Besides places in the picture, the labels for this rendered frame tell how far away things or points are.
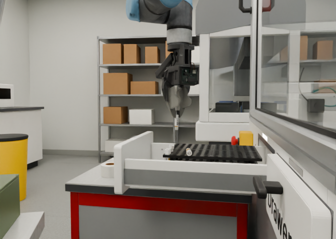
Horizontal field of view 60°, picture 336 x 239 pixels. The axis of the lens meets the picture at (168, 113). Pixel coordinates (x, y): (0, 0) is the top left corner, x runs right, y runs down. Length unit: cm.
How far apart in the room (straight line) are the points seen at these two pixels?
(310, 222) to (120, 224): 75
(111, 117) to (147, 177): 410
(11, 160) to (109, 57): 231
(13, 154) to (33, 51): 302
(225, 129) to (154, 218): 75
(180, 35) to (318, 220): 65
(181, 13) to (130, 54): 379
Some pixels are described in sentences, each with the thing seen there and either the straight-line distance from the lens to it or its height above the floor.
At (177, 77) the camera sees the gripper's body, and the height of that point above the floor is 109.
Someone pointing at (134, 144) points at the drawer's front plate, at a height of 92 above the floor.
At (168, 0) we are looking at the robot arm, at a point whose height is 125.
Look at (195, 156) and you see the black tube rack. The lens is 67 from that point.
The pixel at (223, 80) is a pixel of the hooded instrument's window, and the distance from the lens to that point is 157.
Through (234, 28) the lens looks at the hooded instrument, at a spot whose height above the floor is 139.
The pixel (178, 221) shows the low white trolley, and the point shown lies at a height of 66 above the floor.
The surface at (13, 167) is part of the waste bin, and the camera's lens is 324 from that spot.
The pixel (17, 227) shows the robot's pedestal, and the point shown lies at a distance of 73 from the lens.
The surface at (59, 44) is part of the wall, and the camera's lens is 566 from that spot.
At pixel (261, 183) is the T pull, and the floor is 91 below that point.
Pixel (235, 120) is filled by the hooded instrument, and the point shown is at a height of 91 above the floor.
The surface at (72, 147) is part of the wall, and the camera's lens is 555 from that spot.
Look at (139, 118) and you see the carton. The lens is 458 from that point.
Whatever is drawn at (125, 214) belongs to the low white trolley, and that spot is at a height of 67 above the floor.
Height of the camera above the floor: 103
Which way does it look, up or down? 3 degrees down
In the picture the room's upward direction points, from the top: straight up
